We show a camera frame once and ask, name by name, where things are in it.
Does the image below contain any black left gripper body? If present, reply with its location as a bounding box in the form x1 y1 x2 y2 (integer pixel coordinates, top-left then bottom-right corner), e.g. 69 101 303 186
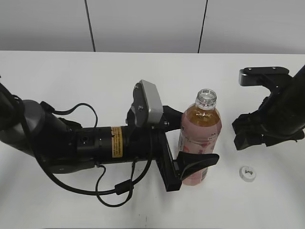
125 112 182 192

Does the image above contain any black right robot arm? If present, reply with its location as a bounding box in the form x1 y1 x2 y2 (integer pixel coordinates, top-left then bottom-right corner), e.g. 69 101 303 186
232 66 305 150

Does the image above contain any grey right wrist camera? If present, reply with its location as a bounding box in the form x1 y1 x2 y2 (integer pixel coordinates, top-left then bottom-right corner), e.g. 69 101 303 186
239 66 292 90

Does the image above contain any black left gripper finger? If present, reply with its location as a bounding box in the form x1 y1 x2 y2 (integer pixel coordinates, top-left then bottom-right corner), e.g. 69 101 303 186
174 151 219 181
162 105 183 132

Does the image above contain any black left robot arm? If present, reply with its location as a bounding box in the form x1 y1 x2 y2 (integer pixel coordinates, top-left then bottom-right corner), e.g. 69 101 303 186
0 80 219 191

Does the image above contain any white bottle cap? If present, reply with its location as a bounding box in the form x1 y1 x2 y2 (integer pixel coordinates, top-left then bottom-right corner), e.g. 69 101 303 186
239 166 256 183

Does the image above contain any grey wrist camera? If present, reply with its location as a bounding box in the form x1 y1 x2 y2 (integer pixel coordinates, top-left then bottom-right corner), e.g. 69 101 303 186
131 80 163 127
239 66 292 90

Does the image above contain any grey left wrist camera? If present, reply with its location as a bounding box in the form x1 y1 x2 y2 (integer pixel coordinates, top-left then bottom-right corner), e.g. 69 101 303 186
131 80 163 127

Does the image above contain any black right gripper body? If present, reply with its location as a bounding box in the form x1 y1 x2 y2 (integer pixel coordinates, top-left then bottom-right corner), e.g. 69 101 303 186
232 96 305 150

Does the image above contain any pink label tea bottle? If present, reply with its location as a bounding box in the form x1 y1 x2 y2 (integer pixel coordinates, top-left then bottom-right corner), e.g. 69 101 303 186
178 88 223 187

